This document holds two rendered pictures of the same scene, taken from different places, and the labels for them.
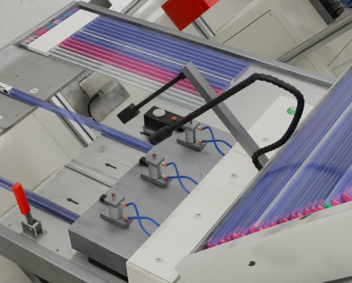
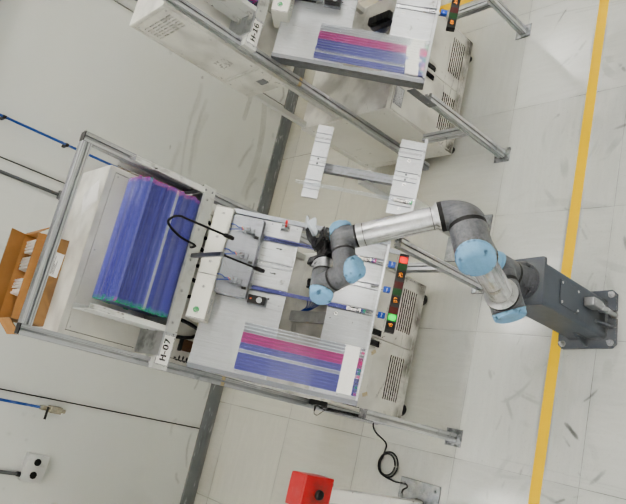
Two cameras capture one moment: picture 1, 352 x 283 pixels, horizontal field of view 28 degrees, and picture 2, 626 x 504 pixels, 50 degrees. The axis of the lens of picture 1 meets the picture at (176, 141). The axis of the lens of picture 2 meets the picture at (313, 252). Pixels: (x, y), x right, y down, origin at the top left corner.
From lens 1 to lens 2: 2.53 m
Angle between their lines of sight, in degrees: 65
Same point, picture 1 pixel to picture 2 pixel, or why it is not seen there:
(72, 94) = (422, 490)
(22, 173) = (419, 411)
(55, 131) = (418, 454)
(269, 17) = not seen: outside the picture
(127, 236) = (241, 224)
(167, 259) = (221, 214)
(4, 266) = not seen: hidden behind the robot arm
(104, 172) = (273, 269)
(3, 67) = (364, 327)
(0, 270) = not seen: hidden behind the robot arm
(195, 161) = (230, 270)
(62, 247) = (271, 225)
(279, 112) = (201, 306)
